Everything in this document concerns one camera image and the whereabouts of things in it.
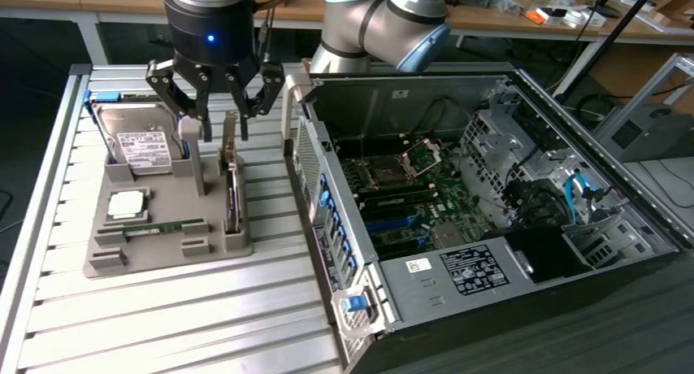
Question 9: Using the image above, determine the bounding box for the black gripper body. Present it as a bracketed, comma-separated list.
[164, 0, 260, 94]

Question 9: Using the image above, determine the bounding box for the graphics card with metal bracket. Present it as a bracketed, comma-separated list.
[218, 110, 244, 235]

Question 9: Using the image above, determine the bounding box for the silver CPU chip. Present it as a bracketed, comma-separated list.
[106, 191, 148, 220]

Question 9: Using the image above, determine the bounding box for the CPU socket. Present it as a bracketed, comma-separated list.
[367, 162, 416, 186]

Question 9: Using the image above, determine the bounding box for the metal socket cover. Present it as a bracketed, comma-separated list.
[399, 137, 443, 176]

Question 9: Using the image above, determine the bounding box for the green RAM stick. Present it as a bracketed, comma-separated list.
[96, 220, 205, 236]

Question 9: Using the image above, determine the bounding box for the open grey PC case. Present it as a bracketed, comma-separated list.
[280, 63, 694, 374]

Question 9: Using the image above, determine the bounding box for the grey plastic parts rack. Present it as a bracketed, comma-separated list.
[81, 119, 256, 280]

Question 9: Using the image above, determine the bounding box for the blue expansion slot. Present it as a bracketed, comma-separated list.
[365, 217, 416, 233]

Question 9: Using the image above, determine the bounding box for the green motherboard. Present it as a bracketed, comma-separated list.
[335, 140, 503, 261]

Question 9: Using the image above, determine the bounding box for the silver disk bay cage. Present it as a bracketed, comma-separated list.
[459, 87, 564, 176]
[560, 217, 651, 269]

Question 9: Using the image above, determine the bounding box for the grey power supply unit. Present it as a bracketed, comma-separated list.
[377, 236, 539, 325]

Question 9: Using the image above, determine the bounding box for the small white box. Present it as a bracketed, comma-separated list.
[560, 8, 608, 28]

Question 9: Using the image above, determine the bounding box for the black stand pole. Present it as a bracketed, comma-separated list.
[549, 0, 663, 105]

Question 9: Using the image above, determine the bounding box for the black monitor with stand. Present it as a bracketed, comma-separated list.
[581, 0, 660, 20]

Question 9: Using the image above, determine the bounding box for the grey computer tower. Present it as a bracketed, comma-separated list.
[592, 103, 694, 163]

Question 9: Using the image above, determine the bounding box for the wooden desk with clutter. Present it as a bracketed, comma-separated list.
[448, 0, 694, 102]

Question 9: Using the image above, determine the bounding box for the brown cardboard piece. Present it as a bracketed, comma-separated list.
[654, 0, 694, 29]

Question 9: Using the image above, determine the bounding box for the black cable with metal plug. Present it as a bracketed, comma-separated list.
[257, 0, 309, 65]

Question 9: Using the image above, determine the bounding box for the hard disk with blue bracket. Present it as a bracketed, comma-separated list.
[84, 88, 188, 176]

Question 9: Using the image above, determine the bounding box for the blue SATA wire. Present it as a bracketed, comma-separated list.
[561, 168, 600, 224]

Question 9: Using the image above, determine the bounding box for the aluminium profile frame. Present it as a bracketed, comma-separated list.
[592, 50, 694, 131]

